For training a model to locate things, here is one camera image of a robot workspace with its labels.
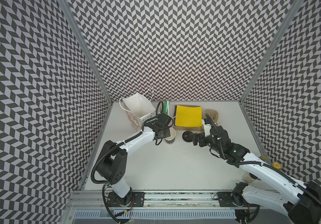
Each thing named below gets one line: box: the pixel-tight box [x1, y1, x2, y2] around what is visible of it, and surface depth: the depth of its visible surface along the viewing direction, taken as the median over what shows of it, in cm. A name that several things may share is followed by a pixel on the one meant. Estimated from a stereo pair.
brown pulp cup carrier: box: [202, 108, 219, 126], surface depth 107 cm
